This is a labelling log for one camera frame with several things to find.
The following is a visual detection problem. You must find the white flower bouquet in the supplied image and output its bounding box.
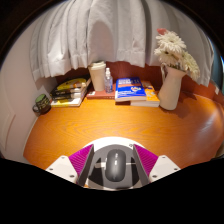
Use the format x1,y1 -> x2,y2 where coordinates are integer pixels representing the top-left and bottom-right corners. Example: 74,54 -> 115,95
153,28 -> 201,82

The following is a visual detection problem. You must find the red book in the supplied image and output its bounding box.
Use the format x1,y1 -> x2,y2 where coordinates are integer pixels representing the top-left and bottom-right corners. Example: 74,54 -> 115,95
85,83 -> 117,100

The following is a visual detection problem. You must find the yellow orange book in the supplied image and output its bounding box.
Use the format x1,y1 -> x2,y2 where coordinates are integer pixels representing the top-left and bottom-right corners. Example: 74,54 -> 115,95
129,80 -> 161,108

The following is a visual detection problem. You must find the dark framed window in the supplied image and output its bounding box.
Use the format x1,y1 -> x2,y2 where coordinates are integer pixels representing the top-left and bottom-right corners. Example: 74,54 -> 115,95
213,54 -> 224,88

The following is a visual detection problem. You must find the white yellow book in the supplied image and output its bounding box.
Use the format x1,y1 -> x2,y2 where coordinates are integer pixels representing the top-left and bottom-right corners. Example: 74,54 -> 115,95
50,93 -> 86,108

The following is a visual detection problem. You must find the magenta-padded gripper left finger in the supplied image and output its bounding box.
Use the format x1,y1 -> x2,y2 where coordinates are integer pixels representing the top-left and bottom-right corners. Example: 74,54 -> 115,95
45,143 -> 96,188

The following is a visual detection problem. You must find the clear spray bottle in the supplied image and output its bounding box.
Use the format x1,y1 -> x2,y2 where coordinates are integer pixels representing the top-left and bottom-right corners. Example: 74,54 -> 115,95
103,67 -> 114,94

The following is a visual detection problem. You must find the green black mug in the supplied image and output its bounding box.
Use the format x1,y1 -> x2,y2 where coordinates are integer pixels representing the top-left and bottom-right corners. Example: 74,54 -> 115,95
32,93 -> 52,115

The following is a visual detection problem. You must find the white curtain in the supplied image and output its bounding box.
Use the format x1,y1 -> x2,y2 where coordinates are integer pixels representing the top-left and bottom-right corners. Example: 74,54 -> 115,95
29,0 -> 215,88

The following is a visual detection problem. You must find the round white grey mouse pad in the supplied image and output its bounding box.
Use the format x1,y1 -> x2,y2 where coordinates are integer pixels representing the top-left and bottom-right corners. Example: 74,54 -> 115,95
81,136 -> 150,191

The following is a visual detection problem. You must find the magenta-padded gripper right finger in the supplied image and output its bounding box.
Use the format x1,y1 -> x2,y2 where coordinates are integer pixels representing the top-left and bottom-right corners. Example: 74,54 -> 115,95
132,143 -> 182,187

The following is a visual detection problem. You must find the yellow covered book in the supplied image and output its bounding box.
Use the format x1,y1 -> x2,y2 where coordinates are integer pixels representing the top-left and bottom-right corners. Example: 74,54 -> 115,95
54,77 -> 92,92

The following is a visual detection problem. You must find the cream tumbler cup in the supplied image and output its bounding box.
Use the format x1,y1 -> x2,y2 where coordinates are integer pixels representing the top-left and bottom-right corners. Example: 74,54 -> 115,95
87,60 -> 107,92

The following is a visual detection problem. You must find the blue book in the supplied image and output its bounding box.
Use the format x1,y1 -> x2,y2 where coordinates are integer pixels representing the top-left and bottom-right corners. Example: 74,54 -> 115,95
114,76 -> 148,103

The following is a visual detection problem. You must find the white ceramic jug vase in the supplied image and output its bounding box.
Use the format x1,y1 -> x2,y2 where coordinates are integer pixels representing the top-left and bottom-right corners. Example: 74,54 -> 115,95
157,63 -> 187,111

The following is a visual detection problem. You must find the black computer mouse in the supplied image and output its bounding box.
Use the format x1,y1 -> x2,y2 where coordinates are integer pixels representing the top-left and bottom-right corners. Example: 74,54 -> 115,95
104,148 -> 128,183

